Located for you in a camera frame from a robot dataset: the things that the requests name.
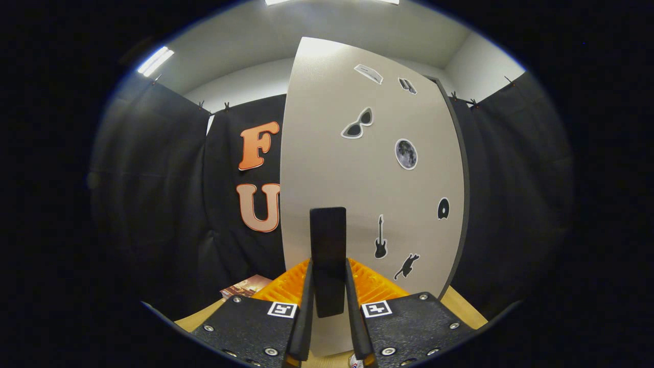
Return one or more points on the narrow ceiling light panel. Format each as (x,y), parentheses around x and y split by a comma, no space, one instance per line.
(156,61)

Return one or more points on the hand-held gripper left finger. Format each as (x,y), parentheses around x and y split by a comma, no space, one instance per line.
(304,327)

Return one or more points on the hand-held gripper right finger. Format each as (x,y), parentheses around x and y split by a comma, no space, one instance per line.
(355,327)

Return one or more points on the wide ceiling light panel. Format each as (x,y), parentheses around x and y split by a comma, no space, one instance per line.
(278,1)

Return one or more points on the row of black cloth clips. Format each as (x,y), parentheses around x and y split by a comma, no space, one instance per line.
(226,106)

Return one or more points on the black backdrop cloth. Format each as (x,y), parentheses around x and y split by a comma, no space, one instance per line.
(511,204)

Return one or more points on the white shoe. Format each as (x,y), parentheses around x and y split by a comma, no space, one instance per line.
(356,362)

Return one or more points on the beige shoe cabinet door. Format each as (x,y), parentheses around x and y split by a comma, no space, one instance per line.
(327,153)

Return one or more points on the brown book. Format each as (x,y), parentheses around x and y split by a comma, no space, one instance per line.
(245,287)

